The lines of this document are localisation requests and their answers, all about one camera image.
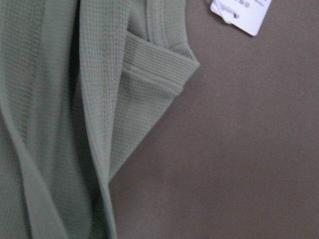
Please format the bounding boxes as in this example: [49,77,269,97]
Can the sage green long-sleeve shirt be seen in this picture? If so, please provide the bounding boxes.
[0,0,199,239]

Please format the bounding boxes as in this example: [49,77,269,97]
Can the white shirt hang tag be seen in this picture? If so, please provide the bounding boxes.
[210,0,271,36]

